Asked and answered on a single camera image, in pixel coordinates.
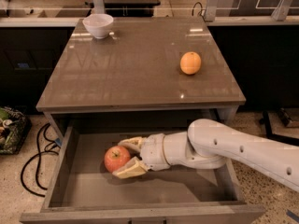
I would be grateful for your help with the grey counter cabinet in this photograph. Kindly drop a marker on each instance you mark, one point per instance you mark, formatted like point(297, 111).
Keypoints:
point(137, 67)

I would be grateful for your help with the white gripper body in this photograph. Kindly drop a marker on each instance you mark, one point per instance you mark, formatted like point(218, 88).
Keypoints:
point(153, 152)

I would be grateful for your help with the orange fruit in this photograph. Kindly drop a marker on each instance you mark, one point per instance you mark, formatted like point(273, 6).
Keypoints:
point(190, 63)

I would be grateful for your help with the dark background table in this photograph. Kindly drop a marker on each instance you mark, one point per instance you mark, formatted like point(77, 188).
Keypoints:
point(126, 8)

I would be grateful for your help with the red apple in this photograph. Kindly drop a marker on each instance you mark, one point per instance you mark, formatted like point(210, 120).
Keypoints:
point(116, 157)

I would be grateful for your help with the patterned basket with items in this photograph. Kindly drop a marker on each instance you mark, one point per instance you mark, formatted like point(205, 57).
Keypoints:
point(14, 127)

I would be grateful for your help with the white bowl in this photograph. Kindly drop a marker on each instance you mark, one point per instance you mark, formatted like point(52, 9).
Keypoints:
point(98, 25)

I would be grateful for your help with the black stand with wheel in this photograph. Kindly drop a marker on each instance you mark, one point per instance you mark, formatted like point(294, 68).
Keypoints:
point(282, 125)

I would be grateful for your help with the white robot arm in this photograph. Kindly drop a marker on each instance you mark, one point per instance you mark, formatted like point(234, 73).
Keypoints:
point(208, 144)

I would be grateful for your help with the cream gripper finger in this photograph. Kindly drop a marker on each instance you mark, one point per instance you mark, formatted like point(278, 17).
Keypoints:
point(134, 167)
point(133, 144)

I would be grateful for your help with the open grey top drawer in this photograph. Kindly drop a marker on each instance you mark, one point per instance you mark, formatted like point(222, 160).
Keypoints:
point(82, 191)

